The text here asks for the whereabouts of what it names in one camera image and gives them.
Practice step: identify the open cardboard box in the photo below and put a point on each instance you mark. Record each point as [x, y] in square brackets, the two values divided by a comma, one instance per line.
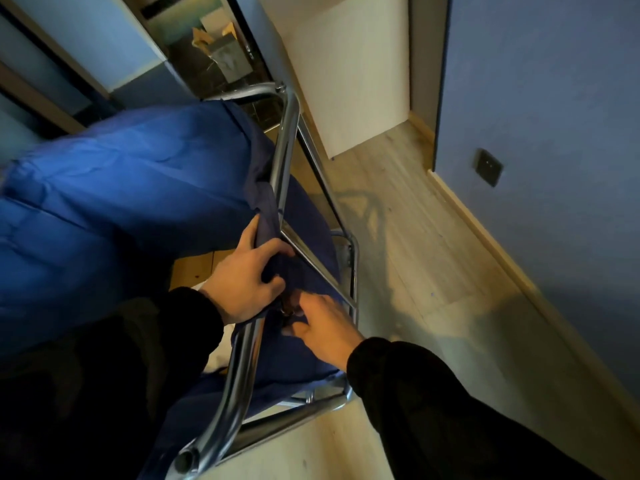
[227, 57]

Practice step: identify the person's left forearm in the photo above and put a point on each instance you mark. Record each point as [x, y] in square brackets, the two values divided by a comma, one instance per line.
[100, 384]

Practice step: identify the navy blue fabric laundry bag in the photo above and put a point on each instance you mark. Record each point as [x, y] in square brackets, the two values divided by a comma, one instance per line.
[125, 184]

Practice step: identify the person's left hand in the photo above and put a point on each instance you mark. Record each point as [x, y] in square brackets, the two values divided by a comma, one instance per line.
[240, 282]

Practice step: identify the dark wall socket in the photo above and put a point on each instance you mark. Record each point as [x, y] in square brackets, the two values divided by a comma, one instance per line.
[488, 167]

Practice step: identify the chrome metal cart frame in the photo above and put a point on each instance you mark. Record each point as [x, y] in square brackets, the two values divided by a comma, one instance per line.
[285, 144]

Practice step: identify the person's right forearm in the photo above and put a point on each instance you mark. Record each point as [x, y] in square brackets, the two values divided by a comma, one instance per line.
[450, 419]

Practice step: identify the white duvet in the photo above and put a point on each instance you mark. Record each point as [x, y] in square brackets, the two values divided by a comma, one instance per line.
[222, 354]

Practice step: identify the person's right hand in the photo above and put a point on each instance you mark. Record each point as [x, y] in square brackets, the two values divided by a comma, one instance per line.
[327, 332]

